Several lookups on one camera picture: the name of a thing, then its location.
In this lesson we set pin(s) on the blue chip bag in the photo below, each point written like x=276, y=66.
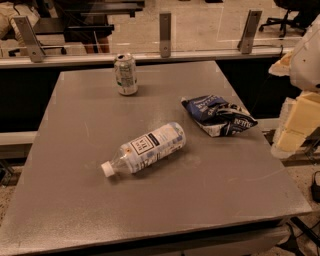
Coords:
x=217, y=117

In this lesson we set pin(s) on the middle metal glass bracket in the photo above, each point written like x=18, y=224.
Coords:
x=165, y=34

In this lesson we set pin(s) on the clear plastic water bottle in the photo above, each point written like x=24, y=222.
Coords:
x=146, y=150

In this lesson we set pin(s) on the glass barrier panel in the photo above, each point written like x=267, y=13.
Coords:
x=198, y=28

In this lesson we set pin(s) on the green and white 7up can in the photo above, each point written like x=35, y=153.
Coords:
x=125, y=72

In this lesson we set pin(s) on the right metal glass bracket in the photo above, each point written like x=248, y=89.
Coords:
x=245, y=45

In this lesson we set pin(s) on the left metal glass bracket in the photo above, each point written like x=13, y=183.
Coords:
x=32, y=45

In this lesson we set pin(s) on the black office chair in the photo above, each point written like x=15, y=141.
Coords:
x=299, y=15

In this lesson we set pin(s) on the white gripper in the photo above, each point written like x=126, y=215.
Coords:
x=309, y=68

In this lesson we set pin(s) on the black device on floor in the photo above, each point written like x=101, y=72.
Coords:
x=315, y=189

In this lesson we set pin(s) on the dark background desk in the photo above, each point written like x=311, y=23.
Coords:
x=84, y=21

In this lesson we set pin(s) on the metal glass bracket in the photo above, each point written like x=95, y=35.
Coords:
x=32, y=45
x=245, y=45
x=165, y=34

